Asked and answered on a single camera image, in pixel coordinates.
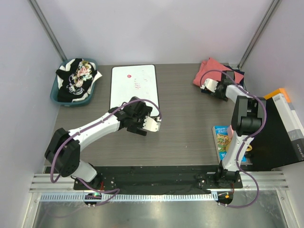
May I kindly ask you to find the pink power adapter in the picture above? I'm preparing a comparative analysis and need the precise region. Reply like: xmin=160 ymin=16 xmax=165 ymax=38
xmin=227 ymin=125 xmax=234 ymax=139

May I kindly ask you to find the red t shirt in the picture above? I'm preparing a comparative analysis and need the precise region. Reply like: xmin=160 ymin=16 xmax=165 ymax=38
xmin=193 ymin=58 xmax=245 ymax=87

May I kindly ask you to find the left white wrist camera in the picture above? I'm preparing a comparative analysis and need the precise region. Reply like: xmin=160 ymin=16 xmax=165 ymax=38
xmin=142 ymin=116 xmax=161 ymax=132

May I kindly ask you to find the blue illustrated book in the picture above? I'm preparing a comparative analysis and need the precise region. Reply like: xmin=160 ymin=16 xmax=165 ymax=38
xmin=212 ymin=125 xmax=247 ymax=164

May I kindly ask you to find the black floral t shirt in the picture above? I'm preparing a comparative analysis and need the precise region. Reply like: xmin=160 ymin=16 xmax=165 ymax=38
xmin=56 ymin=58 xmax=102 ymax=103

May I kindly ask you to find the teal laundry basket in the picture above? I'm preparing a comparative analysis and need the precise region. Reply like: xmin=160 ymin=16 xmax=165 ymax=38
xmin=50 ymin=58 xmax=98 ymax=107

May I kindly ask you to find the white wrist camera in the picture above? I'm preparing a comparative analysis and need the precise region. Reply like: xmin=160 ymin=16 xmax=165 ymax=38
xmin=142 ymin=116 xmax=161 ymax=132
xmin=200 ymin=78 xmax=219 ymax=93

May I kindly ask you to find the yellow cup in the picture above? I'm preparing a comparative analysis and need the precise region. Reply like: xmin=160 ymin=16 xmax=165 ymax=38
xmin=246 ymin=145 xmax=252 ymax=152

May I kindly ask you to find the black orange box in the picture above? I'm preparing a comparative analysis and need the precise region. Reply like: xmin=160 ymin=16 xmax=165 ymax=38
xmin=248 ymin=88 xmax=304 ymax=171

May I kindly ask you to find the purple cable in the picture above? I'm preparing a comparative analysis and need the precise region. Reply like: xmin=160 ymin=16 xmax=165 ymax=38
xmin=199 ymin=69 xmax=267 ymax=208
xmin=49 ymin=99 xmax=162 ymax=206

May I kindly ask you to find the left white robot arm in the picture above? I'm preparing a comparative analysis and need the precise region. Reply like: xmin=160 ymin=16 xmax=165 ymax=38
xmin=45 ymin=97 xmax=160 ymax=190

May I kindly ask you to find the folded navy t shirt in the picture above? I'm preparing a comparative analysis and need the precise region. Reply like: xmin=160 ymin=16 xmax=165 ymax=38
xmin=193 ymin=59 xmax=245 ymax=95

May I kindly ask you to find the right aluminium corner post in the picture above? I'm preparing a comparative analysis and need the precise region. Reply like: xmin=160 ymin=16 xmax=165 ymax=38
xmin=237 ymin=0 xmax=282 ymax=69

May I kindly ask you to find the white board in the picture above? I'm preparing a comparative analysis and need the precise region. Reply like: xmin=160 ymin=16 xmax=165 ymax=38
xmin=110 ymin=65 xmax=161 ymax=121

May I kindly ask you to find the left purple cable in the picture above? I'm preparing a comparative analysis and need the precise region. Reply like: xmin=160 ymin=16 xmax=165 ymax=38
xmin=49 ymin=99 xmax=162 ymax=206

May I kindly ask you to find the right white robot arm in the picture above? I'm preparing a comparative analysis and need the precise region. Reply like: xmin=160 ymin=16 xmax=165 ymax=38
xmin=204 ymin=71 xmax=267 ymax=188

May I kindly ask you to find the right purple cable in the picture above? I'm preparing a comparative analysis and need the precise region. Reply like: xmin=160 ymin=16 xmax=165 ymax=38
xmin=199 ymin=69 xmax=267 ymax=208

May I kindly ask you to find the aluminium frame rail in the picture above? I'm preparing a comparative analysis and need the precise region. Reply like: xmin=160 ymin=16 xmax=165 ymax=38
xmin=28 ymin=172 xmax=290 ymax=202

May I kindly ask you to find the aluminium corner post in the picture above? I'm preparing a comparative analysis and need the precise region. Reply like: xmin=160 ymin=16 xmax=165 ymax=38
xmin=28 ymin=0 xmax=67 ymax=61
xmin=237 ymin=0 xmax=282 ymax=69

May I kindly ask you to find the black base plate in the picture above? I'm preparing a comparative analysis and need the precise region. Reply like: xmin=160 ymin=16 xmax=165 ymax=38
xmin=45 ymin=166 xmax=247 ymax=195

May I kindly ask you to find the left aluminium corner post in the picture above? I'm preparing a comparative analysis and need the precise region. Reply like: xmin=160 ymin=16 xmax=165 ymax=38
xmin=28 ymin=0 xmax=67 ymax=61

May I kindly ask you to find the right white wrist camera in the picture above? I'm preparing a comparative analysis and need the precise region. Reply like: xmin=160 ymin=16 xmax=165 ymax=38
xmin=200 ymin=78 xmax=219 ymax=93

